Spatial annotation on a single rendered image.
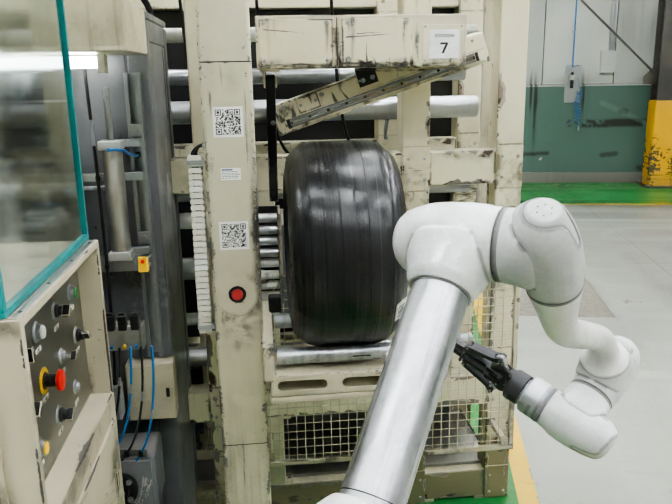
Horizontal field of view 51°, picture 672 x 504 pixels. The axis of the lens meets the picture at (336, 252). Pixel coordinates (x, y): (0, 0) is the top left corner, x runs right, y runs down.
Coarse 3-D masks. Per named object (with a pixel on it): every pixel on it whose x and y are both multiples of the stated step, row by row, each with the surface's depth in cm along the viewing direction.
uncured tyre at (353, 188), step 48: (336, 144) 183; (288, 192) 176; (336, 192) 169; (384, 192) 170; (288, 240) 212; (336, 240) 166; (384, 240) 168; (288, 288) 208; (336, 288) 169; (384, 288) 170; (336, 336) 180; (384, 336) 184
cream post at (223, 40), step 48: (240, 0) 169; (240, 48) 171; (240, 96) 174; (240, 144) 177; (240, 192) 180; (240, 288) 186; (240, 336) 189; (240, 384) 192; (240, 432) 196; (240, 480) 199
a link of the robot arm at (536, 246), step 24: (504, 216) 117; (528, 216) 112; (552, 216) 111; (504, 240) 115; (528, 240) 112; (552, 240) 111; (576, 240) 114; (504, 264) 116; (528, 264) 115; (552, 264) 113; (576, 264) 115; (528, 288) 119; (552, 288) 117; (576, 288) 119
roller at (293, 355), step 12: (288, 348) 185; (300, 348) 185; (312, 348) 185; (324, 348) 186; (336, 348) 186; (348, 348) 186; (360, 348) 186; (372, 348) 186; (384, 348) 187; (288, 360) 184; (300, 360) 184; (312, 360) 185; (324, 360) 185; (336, 360) 186; (348, 360) 186
